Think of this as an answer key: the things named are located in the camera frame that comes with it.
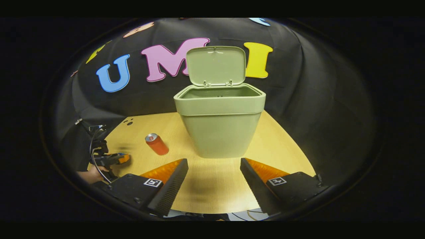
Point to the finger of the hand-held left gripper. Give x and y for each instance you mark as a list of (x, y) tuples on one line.
[(123, 159)]

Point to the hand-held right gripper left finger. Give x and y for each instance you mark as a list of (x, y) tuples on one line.
[(166, 196)]

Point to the silver cloth clip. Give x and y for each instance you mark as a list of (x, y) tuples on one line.
[(78, 121)]

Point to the wooden desktop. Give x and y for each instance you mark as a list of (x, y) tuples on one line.
[(215, 186)]

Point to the orange pop can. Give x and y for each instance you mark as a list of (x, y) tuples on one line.
[(157, 145)]

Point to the green desktop garbage bin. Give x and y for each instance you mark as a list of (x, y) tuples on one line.
[(219, 129)]

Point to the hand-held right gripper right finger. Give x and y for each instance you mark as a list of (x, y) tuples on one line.
[(257, 189)]

